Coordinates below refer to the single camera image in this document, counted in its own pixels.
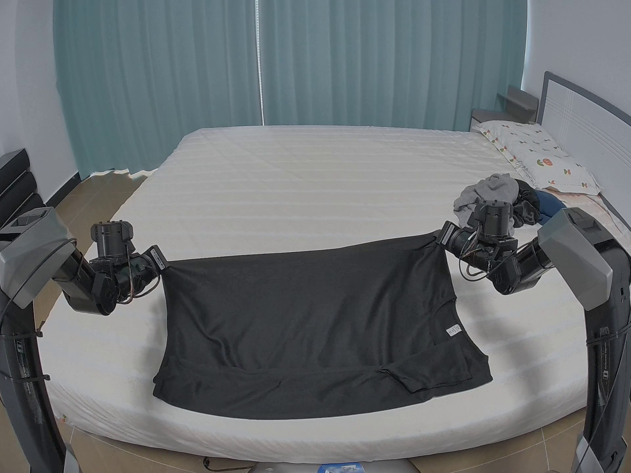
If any grey bedside table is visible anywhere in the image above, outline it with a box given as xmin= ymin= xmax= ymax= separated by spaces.
xmin=471 ymin=85 xmax=538 ymax=127

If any black chest of drawers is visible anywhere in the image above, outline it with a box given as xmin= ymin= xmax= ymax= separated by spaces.
xmin=0 ymin=148 xmax=45 ymax=230

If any white printed pillow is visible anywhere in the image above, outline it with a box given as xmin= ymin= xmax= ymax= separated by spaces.
xmin=471 ymin=120 xmax=602 ymax=196

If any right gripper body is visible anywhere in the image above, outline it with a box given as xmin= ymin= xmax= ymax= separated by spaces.
xmin=437 ymin=220 xmax=478 ymax=262

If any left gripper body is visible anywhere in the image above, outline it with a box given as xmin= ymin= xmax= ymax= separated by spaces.
xmin=129 ymin=245 xmax=170 ymax=290

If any pile of clothes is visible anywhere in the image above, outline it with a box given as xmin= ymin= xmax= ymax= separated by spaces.
xmin=453 ymin=174 xmax=568 ymax=228

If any black T-shirt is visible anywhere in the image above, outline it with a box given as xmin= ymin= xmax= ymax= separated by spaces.
xmin=152 ymin=232 xmax=494 ymax=420

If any bed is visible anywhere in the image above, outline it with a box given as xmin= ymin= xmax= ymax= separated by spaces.
xmin=37 ymin=71 xmax=631 ymax=467

